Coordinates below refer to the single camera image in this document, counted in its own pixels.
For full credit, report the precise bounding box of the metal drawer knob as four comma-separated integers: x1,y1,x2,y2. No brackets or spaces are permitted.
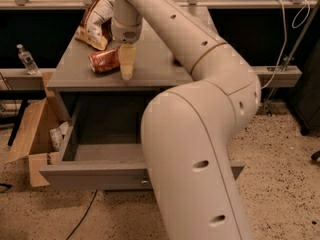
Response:
140,177,150,186

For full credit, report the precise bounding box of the open grey top drawer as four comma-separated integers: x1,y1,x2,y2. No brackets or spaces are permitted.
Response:
41,92,236,191

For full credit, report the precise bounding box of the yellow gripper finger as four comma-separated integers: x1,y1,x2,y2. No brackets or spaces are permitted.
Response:
118,43,136,80

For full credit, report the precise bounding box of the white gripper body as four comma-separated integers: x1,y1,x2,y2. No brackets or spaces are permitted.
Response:
111,18,142,44

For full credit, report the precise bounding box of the brown chip bag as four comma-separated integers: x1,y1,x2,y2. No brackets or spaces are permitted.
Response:
75,0,115,51

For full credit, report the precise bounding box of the clear plastic water bottle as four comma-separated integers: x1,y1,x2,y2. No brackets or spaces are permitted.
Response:
17,44,38,75

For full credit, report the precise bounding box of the grey drawer cabinet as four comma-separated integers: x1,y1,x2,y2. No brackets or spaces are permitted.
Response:
46,6,242,125

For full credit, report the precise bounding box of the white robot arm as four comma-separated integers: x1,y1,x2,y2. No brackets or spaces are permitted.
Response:
113,0,261,240

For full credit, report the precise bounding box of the brown cardboard box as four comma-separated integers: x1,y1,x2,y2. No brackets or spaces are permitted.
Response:
5,72,68,187

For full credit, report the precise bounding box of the white cable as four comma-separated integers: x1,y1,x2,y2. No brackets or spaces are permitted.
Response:
259,0,312,90

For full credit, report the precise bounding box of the black floor cable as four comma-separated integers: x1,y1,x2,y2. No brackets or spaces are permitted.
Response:
65,188,100,240

